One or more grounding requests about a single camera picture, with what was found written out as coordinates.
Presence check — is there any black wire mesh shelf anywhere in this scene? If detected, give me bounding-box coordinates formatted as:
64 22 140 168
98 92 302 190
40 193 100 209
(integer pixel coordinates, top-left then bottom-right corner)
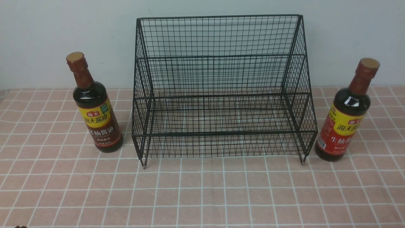
131 14 318 168

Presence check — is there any red label soy sauce bottle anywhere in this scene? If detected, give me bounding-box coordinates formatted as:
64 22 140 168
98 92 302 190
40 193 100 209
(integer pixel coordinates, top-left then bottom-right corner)
315 58 380 162

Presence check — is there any pink checkered tablecloth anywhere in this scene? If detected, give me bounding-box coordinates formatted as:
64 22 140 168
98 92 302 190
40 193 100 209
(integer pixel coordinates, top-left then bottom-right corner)
0 86 404 228

